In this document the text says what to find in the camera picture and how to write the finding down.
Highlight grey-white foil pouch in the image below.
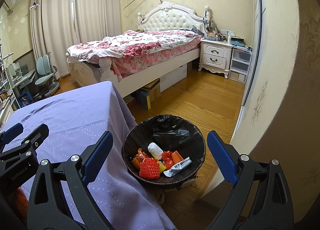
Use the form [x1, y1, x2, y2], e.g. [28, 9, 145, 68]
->
[163, 157, 191, 177]

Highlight red-orange plastic bag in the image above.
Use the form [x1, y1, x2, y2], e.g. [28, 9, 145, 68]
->
[161, 151, 174, 170]

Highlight orange snack wrapper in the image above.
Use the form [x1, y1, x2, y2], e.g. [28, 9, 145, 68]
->
[136, 148, 149, 163]

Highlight orange foam fruit net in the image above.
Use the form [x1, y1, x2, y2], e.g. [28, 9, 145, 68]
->
[139, 158, 160, 180]

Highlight white tissue wad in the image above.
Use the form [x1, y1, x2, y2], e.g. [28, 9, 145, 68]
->
[148, 142, 163, 160]

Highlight orange paper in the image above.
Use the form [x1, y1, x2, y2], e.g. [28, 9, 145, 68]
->
[171, 151, 183, 164]

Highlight yellow foam fruit net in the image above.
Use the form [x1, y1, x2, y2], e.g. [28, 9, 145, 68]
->
[158, 160, 167, 174]

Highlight black-lined trash bin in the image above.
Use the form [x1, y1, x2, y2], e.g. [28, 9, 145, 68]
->
[121, 114, 206, 189]

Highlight white bookshelf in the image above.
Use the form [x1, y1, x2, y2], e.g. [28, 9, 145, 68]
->
[1, 52, 15, 127]

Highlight purple tablecloth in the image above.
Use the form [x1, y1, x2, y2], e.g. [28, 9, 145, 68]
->
[2, 82, 175, 229]

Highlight study desk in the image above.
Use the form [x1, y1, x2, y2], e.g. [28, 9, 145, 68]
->
[5, 67, 36, 108]

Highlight light blue desk chair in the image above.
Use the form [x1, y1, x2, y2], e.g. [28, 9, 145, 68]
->
[33, 52, 60, 101]

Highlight floral pink quilt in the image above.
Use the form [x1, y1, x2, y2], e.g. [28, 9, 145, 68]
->
[66, 29, 202, 80]

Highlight cardboard box under bed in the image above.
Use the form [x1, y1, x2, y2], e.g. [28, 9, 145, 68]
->
[131, 79, 161, 110]

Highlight beige curtains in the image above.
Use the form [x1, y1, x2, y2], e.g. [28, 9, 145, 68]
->
[30, 0, 121, 78]

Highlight plastic drawer unit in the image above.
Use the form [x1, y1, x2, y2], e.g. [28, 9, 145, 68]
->
[228, 47, 252, 84]

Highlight white storage box under bed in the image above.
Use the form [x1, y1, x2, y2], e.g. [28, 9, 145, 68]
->
[160, 64, 187, 93]

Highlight white nightstand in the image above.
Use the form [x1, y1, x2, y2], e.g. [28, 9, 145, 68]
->
[198, 38, 233, 79]

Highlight white bed with headboard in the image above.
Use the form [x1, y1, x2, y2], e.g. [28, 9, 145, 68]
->
[66, 1, 205, 97]

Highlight sliding wardrobe door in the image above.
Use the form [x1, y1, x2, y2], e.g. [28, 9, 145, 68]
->
[229, 0, 266, 143]

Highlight wall air conditioner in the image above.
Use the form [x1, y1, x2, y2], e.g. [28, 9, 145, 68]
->
[3, 0, 16, 15]

